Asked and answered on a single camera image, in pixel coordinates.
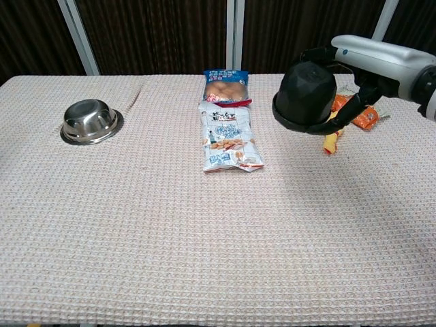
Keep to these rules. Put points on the stainless steel bowl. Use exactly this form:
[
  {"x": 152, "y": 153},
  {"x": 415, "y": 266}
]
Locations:
[{"x": 89, "y": 119}]

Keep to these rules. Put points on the white peanut snack bag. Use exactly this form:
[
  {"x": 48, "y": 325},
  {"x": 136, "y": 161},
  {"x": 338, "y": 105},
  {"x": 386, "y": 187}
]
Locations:
[{"x": 226, "y": 136}]

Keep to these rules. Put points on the dark brown partition panel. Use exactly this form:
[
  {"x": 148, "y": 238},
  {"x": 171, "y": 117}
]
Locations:
[
  {"x": 289, "y": 27},
  {"x": 30, "y": 34},
  {"x": 419, "y": 24},
  {"x": 153, "y": 34}
]

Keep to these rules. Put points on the beige waffle tablecloth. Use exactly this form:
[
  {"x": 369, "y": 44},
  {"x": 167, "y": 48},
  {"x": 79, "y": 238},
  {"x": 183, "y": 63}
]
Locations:
[{"x": 170, "y": 231}]

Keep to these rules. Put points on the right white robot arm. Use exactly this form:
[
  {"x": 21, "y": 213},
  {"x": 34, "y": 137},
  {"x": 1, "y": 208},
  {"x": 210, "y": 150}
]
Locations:
[{"x": 427, "y": 92}]

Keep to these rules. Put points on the blue snack bag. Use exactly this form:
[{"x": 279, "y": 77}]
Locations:
[{"x": 225, "y": 85}]

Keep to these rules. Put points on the orange snack bag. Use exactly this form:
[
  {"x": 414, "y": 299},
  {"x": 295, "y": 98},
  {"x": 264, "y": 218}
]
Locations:
[{"x": 366, "y": 119}]

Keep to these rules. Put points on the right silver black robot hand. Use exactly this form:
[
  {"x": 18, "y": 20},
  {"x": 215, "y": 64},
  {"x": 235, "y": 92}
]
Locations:
[{"x": 374, "y": 56}]

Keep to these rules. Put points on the grey metal partition post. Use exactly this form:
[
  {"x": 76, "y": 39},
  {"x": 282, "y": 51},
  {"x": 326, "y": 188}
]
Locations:
[
  {"x": 78, "y": 34},
  {"x": 385, "y": 20},
  {"x": 235, "y": 34}
]

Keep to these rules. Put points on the yellow rubber chicken toy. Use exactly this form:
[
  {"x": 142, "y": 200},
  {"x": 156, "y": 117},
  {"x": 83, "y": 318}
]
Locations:
[{"x": 330, "y": 143}]

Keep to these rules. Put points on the black upturned bowl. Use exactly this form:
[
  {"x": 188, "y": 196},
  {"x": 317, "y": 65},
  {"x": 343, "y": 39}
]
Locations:
[{"x": 304, "y": 92}]

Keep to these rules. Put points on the black round puck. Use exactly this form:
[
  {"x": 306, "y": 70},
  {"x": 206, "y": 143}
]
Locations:
[{"x": 289, "y": 124}]

